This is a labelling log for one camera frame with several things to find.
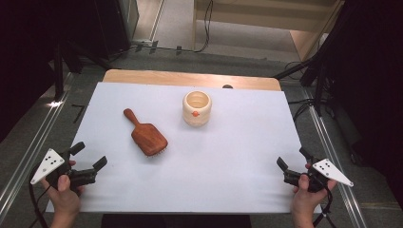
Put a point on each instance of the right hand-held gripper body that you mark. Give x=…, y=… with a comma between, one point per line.
x=329, y=171

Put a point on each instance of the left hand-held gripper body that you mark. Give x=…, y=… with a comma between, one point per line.
x=50, y=163

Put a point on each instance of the brown wooden hairbrush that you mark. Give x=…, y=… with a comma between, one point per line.
x=147, y=137

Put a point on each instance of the cream ribbed cup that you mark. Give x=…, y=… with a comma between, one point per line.
x=196, y=117

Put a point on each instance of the person's left hand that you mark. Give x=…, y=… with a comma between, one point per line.
x=65, y=198

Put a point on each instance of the person's right hand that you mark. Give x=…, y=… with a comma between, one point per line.
x=304, y=199

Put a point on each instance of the white table board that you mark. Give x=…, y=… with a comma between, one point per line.
x=221, y=158

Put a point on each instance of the black tripod stand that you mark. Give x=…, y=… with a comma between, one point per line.
x=58, y=72
x=318, y=82

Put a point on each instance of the small dark round knob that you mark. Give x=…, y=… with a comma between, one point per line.
x=227, y=86

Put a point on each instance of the dark cabinet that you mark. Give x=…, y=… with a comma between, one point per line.
x=111, y=25

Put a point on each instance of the beige wooden shelf unit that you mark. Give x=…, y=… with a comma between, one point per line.
x=269, y=15

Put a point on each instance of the metal floor rail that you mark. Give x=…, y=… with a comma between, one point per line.
x=332, y=158
x=31, y=152

